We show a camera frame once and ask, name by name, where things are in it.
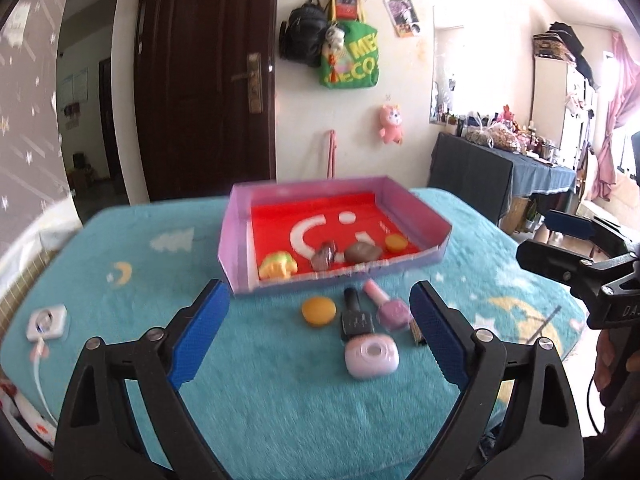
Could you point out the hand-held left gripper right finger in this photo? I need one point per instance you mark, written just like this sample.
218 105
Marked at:
440 330

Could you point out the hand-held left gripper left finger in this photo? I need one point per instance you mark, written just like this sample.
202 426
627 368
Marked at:
200 330

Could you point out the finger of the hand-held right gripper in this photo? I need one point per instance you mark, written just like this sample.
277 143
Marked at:
570 225
555 260

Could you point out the gold studded black cylinder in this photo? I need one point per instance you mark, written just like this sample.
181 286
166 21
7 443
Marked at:
416 332

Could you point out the pink nail polish bottle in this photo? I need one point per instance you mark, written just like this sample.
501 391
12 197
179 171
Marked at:
392 312

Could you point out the white rounded case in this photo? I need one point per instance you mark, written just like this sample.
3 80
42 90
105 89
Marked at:
371 357

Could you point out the black nail polish bottle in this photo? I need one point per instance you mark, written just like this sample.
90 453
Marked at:
356 322

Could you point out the amber round disc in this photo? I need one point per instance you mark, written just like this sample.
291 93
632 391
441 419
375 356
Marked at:
318 311
396 243

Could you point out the purple cardboard box red inside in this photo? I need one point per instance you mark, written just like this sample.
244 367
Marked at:
240 240

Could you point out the green yellow toy figure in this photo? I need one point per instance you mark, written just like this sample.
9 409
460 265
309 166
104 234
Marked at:
277 266

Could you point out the brown rounded case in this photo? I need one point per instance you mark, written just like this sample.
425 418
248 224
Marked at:
361 252

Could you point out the glittery bottle with red cap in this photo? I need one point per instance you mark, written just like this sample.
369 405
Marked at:
324 256

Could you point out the person's right forearm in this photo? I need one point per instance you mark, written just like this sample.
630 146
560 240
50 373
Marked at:
620 435

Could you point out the person's right hand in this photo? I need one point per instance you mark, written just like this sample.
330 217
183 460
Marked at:
607 360

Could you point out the wicker basket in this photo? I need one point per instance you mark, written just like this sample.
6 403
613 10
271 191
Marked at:
515 212

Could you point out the teal moon star blanket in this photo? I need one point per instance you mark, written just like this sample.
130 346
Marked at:
150 285

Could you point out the table with dark cloth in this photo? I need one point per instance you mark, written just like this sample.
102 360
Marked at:
470 175

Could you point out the cluster of bottles and bags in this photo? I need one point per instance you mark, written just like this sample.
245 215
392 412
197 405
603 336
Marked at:
500 135

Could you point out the white wardrobe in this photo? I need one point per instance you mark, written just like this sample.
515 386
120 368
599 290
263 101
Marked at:
550 105

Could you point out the pink curtain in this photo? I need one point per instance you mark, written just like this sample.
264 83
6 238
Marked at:
620 105

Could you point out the black clothing pile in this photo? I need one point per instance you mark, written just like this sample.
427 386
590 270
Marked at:
575 45

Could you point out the leopard print storage box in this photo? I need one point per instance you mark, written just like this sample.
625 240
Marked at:
550 46

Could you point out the white red printed cloth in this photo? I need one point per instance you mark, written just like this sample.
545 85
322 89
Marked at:
25 420

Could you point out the pink stick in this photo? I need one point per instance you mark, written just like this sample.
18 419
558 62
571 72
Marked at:
331 155

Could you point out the pink plush toy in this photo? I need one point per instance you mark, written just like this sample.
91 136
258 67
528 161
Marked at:
391 122

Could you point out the dark brown wooden door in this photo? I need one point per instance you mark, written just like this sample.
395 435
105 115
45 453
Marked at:
200 85

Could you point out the green tote bag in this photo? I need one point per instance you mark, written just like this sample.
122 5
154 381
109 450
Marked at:
357 67

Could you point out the red tassel ornament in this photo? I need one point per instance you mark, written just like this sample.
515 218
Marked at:
332 67

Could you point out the small white plush charm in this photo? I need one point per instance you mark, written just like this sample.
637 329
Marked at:
334 36

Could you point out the black backpack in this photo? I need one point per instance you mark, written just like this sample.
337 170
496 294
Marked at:
302 35

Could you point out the red yellow hanging bag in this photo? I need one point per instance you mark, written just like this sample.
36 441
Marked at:
346 4

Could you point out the tall wall mirror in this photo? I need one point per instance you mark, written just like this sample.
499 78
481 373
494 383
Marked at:
450 60

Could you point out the wall photo poster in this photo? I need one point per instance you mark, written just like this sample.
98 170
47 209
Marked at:
402 16

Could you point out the white wall notice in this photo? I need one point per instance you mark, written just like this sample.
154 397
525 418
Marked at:
75 85

